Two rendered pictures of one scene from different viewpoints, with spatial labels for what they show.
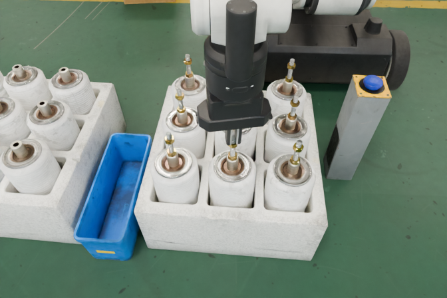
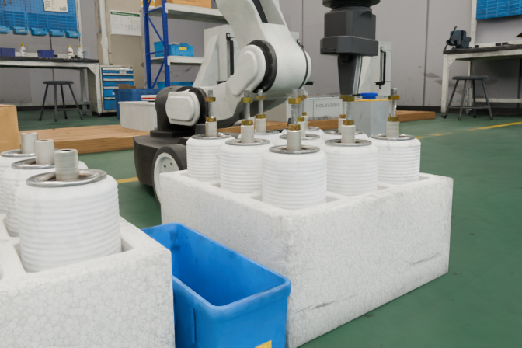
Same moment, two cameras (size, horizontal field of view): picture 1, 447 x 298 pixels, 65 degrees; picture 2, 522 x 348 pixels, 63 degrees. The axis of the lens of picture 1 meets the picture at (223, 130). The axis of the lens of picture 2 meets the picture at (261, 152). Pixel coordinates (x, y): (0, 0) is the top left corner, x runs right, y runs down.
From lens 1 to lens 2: 0.73 m
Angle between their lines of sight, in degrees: 53
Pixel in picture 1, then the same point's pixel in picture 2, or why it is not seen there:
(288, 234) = (430, 211)
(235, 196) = (374, 168)
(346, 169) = not seen: hidden behind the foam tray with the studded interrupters
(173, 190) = (319, 172)
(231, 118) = (362, 36)
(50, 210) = (156, 266)
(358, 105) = (373, 111)
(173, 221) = (333, 227)
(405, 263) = (497, 244)
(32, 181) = (106, 218)
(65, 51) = not seen: outside the picture
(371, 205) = not seen: hidden behind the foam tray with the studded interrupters
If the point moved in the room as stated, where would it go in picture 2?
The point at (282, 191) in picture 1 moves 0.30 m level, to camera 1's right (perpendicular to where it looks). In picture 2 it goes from (406, 146) to (479, 133)
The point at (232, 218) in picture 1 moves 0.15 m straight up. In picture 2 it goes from (388, 194) to (391, 95)
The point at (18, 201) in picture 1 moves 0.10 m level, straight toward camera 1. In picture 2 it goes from (85, 268) to (194, 266)
